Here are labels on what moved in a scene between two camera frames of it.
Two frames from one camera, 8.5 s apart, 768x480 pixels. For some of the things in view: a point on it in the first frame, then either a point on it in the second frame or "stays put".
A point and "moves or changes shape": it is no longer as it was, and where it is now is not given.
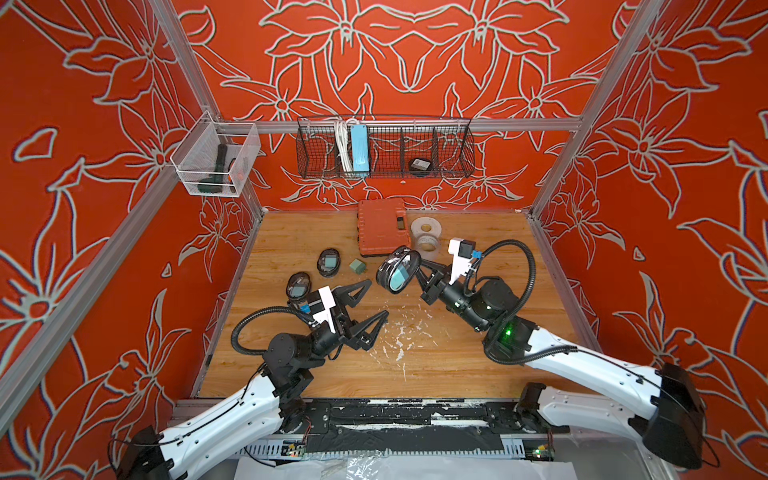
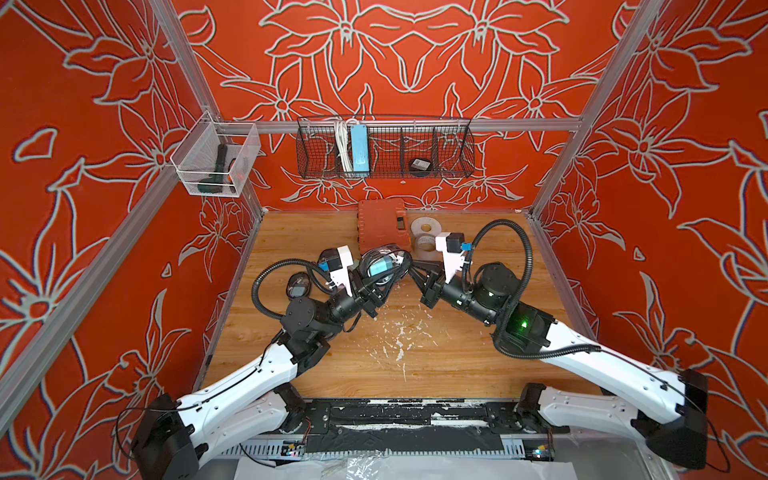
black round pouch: (398, 269) moves or changes shape
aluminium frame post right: (643, 19) stays put
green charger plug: (398, 278) moves or changes shape
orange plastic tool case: (382, 227) stays put
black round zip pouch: (298, 285) stays put
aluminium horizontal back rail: (401, 126) stays put
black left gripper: (348, 332) -> (363, 293)
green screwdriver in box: (214, 182) stays put
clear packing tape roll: (428, 247) stays put
